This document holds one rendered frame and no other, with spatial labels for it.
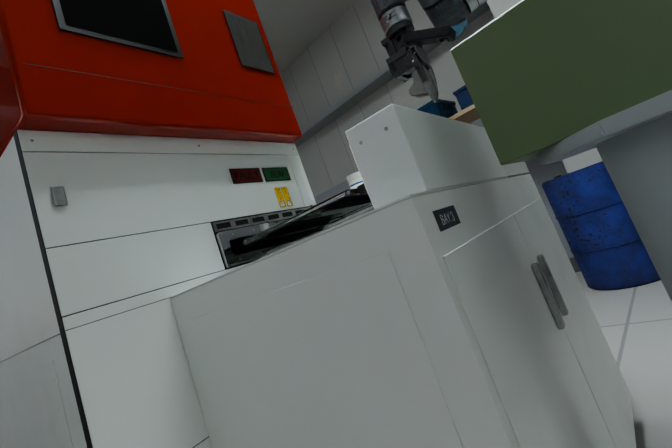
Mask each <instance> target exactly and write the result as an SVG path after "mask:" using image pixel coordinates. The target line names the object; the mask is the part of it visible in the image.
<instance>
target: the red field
mask: <svg viewBox="0 0 672 448"><path fill-rule="evenodd" d="M231 173H232V176H233V179H234V182H249V181H262V178H261V175H260V172H259V169H240V170H231Z"/></svg>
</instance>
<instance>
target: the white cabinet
mask: <svg viewBox="0 0 672 448"><path fill-rule="evenodd" d="M170 301H171V304H172V308H173V311H174V315H175V318H176V322H177V325H178V329H179V332H180V336H181V339H182V343H183V346H184V350H185V353H186V357H187V360H188V364H189V367H190V371H191V374H192V378H193V381H194V385H195V388H196V392H197V395H198V399H199V402H200V406H201V409H202V413H203V416H204V420H205V423H206V427H207V430H208V434H209V437H210V441H211V444H212V448H636V439H635V430H634V421H633V411H632V402H631V394H630V392H629V390H628V387H627V385H626V383H625V381H624V379H623V376H622V374H621V372H620V370H619V368H618V365H617V363H616V361H615V359H614V357H613V354H612V352H611V350H610V348H609V346H608V343H607V341H606V339H605V337H604V335H603V332H602V330H601V328H600V326H599V324H598V321H597V319H596V317H595V315H594V313H593V310H592V308H591V306H590V304H589V302H588V299H587V297H586V295H585V293H584V291H583V288H582V286H581V284H580V282H579V280H578V277H577V275H576V273H575V271H574V269H573V266H572V264H571V262H570V260H569V258H568V256H567V253H566V251H565V249H564V247H563V245H562V242H561V240H560V238H559V236H558V234H557V231H556V229H555V227H554V225H553V223H552V220H551V218H550V216H549V214H548V212H547V209H546V207H545V205H544V203H543V201H542V198H541V196H540V194H539V192H538V190H537V188H536V185H535V183H534V181H533V179H532V177H531V174H525V175H520V176H515V177H510V178H505V179H500V180H495V181H490V182H485V183H480V184H475V185H470V186H465V187H460V188H454V189H449V190H444V191H439V192H434V193H429V194H424V195H419V196H414V197H410V198H408V199H405V200H403V201H400V202H398V203H396V204H393V205H391V206H389V207H386V208H384V209H382V210H379V211H377V212H375V213H372V214H370V215H368V216H365V217H363V218H360V219H358V220H356V221H353V222H351V223H349V224H346V225H344V226H342V227H339V228H337V229H335V230H332V231H330V232H328V233H325V234H323V235H320V236H318V237H316V238H313V239H311V240H309V241H306V242H304V243H302V244H299V245H297V246H295V247H292V248H290V249H288V250H285V251H283V252H280V253H278V254H276V255H273V256H271V257H269V258H266V259H264V260H262V261H259V262H257V263H255V264H252V265H250V266H247V267H245V268H243V269H240V270H238V271H236V272H233V273H231V274H229V275H226V276H224V277H222V278H219V279H217V280H215V281H212V282H210V283H207V284H205V285H203V286H200V287H198V288H196V289H193V290H191V291H189V292H186V293H184V294H182V295H179V296H177V297H175V298H172V299H171V300H170Z"/></svg>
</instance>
